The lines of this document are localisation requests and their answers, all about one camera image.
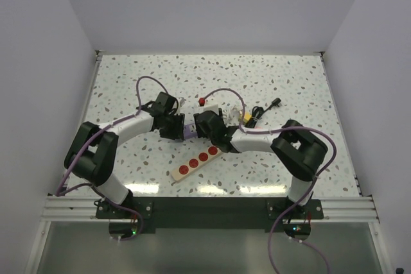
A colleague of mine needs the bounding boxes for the beige red power strip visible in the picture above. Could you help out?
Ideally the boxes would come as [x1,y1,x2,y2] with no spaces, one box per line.
[170,146,223,182]

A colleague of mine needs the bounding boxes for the white coiled power cord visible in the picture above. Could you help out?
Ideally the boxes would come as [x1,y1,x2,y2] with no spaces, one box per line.
[221,105,241,121]

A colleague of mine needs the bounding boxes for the purple power strip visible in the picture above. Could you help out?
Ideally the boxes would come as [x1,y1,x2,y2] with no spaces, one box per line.
[183,123,197,140]

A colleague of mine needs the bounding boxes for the black power cord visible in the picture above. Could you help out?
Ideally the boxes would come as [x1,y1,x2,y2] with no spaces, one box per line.
[247,98,284,127]

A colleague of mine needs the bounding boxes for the olive yellow charger plug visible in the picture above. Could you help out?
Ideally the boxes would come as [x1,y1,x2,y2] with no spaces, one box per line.
[238,112,252,124]

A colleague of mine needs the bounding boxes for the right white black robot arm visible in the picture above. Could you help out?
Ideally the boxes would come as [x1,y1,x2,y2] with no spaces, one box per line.
[194,110,328,218]

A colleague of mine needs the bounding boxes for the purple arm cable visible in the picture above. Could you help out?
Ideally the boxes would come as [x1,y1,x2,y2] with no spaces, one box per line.
[55,76,171,197]
[204,87,338,274]

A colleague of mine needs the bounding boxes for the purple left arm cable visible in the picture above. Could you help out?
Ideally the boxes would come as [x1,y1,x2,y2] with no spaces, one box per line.
[55,76,171,197]

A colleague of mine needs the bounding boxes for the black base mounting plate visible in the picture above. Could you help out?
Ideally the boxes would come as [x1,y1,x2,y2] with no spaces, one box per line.
[94,197,324,237]

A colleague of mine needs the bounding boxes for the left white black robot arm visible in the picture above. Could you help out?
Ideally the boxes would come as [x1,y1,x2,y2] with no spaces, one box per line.
[64,92,185,218]

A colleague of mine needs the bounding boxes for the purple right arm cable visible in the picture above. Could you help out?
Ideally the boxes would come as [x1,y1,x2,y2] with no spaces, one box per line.
[204,87,338,274]

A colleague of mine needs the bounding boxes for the aluminium front frame rail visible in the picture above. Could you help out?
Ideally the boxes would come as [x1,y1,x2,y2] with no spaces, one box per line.
[40,196,379,223]

